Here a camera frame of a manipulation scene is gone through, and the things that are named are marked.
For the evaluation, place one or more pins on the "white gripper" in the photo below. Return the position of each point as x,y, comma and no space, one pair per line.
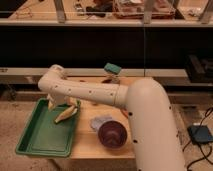
56,99

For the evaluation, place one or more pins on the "peeled banana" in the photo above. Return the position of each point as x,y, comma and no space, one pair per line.
72,105

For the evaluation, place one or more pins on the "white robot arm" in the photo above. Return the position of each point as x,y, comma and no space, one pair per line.
152,123

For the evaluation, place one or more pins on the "green plastic tray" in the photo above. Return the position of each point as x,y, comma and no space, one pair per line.
43,137

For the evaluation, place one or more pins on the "grey crumpled cloth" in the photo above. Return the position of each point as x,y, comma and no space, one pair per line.
97,122

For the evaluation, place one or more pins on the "wooden table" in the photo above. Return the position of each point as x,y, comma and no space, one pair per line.
86,143

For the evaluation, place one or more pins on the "green sponge block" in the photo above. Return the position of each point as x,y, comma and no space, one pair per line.
112,68

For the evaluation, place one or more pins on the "purple bowl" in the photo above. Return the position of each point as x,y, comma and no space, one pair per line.
112,134

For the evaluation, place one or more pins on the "metal shelf rack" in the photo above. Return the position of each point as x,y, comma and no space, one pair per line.
170,51

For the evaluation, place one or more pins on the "black power adapter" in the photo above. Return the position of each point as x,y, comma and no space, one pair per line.
200,134

